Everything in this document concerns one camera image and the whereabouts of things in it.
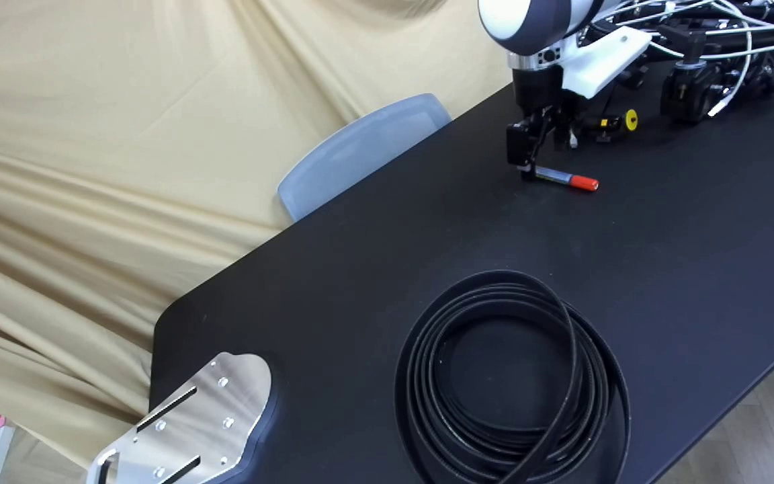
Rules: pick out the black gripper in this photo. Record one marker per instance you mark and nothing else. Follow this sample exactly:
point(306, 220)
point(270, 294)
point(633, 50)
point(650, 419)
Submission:
point(539, 86)

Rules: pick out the grey marker with orange cap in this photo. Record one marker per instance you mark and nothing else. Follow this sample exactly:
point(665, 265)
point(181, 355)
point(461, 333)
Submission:
point(562, 177)

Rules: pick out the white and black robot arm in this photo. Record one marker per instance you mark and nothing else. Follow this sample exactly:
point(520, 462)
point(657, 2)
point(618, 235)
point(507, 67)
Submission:
point(531, 20)

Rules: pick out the yellow round knob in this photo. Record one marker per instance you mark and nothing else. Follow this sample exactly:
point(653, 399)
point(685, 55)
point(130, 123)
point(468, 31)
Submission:
point(633, 119)

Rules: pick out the silver metal mounting plate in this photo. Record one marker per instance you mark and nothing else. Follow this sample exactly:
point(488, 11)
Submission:
point(215, 404)

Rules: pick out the beige draped backdrop cloth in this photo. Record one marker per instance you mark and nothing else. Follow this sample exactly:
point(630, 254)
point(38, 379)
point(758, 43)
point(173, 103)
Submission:
point(93, 177)

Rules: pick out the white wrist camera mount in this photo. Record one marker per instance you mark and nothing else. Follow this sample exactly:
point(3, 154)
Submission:
point(602, 60)

